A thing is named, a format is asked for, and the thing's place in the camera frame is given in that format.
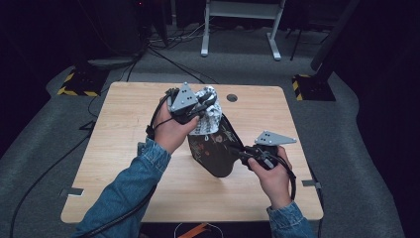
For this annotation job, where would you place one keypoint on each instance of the person's left hand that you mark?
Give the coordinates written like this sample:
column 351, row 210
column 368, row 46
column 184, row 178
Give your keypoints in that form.
column 171, row 134

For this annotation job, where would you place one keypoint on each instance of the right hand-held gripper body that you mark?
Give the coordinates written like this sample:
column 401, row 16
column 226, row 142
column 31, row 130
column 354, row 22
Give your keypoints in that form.
column 272, row 139

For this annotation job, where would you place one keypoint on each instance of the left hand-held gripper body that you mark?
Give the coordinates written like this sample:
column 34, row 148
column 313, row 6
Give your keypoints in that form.
column 184, row 99

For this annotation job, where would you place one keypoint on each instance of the grey flat stand plate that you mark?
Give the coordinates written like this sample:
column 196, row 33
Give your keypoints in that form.
column 110, row 62

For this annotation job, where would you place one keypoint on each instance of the dark slanted pole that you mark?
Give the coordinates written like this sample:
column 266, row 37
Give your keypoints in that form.
column 333, row 36

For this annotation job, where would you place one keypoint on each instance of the black printed bag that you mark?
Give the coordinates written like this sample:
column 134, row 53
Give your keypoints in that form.
column 214, row 155

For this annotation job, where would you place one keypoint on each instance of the thin black tripod leg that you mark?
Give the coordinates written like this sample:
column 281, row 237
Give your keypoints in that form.
column 297, row 43

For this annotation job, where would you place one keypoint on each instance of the black yellow striped stand base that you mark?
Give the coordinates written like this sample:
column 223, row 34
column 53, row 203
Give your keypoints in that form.
column 313, row 87
column 84, row 82

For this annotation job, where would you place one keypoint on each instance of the white striped cloth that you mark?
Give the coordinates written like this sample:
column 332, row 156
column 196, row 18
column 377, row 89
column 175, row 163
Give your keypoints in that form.
column 211, row 119

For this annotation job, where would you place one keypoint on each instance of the person's right hand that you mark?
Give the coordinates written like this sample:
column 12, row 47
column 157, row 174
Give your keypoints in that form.
column 275, row 185

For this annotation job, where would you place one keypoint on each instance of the grey tape strip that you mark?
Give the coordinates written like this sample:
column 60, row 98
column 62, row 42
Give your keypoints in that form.
column 310, row 183

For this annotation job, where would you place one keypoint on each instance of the white desk frame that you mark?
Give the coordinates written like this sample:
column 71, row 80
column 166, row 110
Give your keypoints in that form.
column 242, row 10

